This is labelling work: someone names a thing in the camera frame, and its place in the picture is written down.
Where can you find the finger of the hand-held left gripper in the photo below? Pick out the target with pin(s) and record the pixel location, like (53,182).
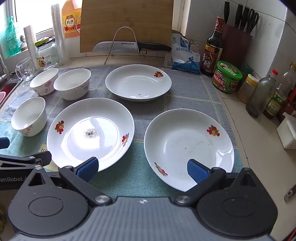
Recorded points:
(3,143)
(27,159)

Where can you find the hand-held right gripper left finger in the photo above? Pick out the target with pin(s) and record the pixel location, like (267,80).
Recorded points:
(89,167)

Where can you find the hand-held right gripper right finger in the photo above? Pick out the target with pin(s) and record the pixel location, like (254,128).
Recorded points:
(196,171)

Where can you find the white plate grey speckled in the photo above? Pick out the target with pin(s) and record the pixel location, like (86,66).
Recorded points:
(92,148)

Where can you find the white floral bowl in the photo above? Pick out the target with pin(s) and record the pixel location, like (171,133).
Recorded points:
(27,120)
(71,90)
(42,84)

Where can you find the white plate fruit prints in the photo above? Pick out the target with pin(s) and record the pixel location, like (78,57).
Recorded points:
(185,139)

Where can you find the white plate reddish stain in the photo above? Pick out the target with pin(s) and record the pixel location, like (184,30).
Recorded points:
(134,81)

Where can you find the yellow printed card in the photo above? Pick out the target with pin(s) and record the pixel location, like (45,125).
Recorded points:
(43,148)

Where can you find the white basin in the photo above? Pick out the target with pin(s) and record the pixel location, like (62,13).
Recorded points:
(2,97)

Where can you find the red basin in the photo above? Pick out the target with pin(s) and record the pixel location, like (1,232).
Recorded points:
(8,88)

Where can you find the steel sink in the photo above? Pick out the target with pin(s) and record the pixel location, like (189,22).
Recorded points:
(17,85)

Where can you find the clear glass mug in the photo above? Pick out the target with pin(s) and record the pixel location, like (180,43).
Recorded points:
(24,69)

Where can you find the grey teal checked cloth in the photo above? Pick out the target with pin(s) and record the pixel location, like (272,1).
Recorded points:
(143,105)

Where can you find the yellow-lidded spice bottle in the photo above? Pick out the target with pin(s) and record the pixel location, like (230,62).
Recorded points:
(246,91)

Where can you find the glass bottle red cap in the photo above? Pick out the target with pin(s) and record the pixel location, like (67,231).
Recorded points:
(259,97)

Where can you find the glass jar black-yellow lid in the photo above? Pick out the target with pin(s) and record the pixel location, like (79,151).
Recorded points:
(48,55)

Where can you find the white plastic container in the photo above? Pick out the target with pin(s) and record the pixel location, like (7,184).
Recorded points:
(288,134)

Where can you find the green-lidded sauce jar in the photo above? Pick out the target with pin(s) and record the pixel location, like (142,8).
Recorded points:
(227,76)

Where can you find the green dish soap bottle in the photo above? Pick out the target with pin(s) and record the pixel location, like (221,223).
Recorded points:
(10,39)

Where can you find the oil bottle yellow-green label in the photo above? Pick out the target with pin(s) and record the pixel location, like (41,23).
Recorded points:
(276,102)

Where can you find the red-brown sauce bottle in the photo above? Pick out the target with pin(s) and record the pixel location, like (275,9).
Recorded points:
(286,110)

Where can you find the green-lidded spice bottle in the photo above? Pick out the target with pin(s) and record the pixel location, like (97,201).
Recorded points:
(247,69)

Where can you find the white blue salt bag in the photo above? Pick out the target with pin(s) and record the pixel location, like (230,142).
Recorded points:
(185,58)

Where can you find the dark vinegar bottle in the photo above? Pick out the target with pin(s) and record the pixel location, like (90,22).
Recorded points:
(211,58)

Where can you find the large plastic wrap roll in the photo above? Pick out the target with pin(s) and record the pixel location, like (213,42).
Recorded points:
(57,34)

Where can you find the binder clips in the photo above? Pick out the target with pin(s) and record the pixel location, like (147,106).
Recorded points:
(194,45)

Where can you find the dark red knife block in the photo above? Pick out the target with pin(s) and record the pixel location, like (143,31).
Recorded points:
(235,46)

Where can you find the clear plastic bottle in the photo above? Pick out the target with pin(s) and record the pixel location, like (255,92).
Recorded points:
(289,78)

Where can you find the orange cooking wine jug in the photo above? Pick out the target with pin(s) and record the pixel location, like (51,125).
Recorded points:
(70,23)

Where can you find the bamboo cutting board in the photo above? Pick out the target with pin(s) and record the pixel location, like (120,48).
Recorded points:
(127,18)

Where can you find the black kitchen scissors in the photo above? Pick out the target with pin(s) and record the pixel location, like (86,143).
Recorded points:
(253,20)

